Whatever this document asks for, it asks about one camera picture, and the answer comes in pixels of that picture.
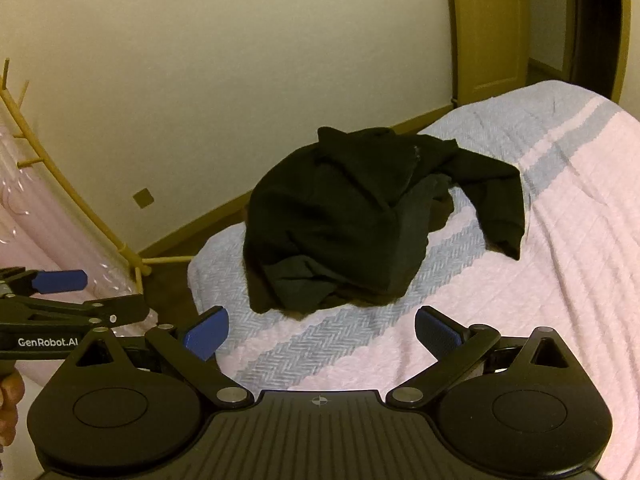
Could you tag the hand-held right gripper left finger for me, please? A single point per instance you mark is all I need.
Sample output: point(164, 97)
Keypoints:
point(207, 334)

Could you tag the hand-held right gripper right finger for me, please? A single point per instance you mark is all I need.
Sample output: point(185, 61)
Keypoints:
point(436, 334)

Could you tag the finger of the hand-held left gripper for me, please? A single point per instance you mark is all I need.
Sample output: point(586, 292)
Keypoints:
point(60, 281)
point(100, 308)

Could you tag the black zip jacket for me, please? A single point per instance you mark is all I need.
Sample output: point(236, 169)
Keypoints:
point(325, 195)

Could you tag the yellow wooden clothes rack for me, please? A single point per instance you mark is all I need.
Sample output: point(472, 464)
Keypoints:
point(65, 187)

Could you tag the person's left hand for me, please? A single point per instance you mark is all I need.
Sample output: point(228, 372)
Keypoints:
point(10, 410)

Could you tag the pink and blue striped blanket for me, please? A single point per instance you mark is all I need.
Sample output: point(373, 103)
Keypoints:
point(575, 210)

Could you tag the yellow wooden door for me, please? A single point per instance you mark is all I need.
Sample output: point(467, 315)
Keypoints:
point(487, 30)

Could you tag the brass low wall socket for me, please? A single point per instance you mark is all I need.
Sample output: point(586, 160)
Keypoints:
point(143, 198)

